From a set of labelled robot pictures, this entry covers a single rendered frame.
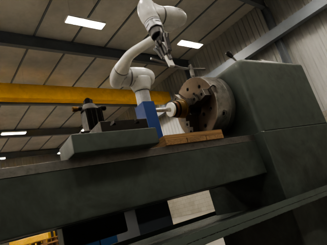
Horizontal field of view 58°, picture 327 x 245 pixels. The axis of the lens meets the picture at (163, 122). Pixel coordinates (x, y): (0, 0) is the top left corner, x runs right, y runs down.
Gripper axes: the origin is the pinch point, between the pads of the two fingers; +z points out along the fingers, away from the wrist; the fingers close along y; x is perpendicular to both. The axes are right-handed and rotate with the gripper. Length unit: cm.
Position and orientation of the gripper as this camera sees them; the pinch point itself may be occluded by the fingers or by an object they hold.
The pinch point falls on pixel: (169, 61)
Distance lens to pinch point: 151.3
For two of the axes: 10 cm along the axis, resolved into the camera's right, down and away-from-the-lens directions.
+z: 3.4, 8.6, -3.7
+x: 8.2, -0.7, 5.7
